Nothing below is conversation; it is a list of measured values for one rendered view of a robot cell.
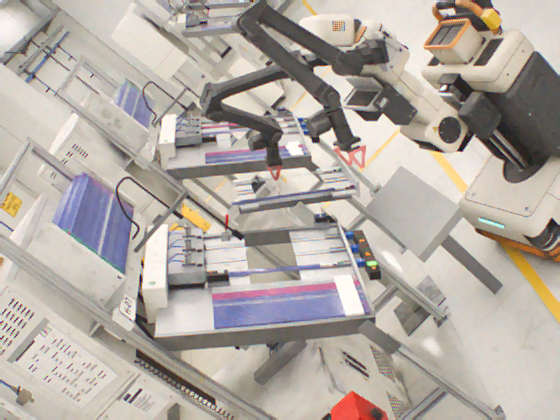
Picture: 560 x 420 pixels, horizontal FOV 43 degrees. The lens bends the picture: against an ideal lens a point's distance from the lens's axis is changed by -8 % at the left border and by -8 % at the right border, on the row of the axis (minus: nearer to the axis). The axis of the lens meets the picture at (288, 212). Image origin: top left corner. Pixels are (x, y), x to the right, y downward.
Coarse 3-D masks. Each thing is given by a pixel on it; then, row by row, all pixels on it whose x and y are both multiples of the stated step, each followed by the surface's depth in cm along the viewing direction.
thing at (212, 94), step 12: (252, 72) 283; (264, 72) 282; (276, 72) 283; (216, 84) 280; (228, 84) 280; (240, 84) 280; (252, 84) 282; (264, 84) 285; (204, 96) 282; (216, 96) 277; (228, 96) 282; (204, 108) 284; (216, 108) 283
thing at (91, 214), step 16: (80, 176) 272; (64, 192) 274; (80, 192) 260; (96, 192) 271; (64, 208) 249; (80, 208) 251; (96, 208) 261; (112, 208) 271; (128, 208) 282; (64, 224) 234; (80, 224) 243; (96, 224) 252; (112, 224) 262; (128, 224) 272; (80, 240) 235; (96, 240) 243; (112, 240) 252; (128, 240) 262; (112, 256) 243
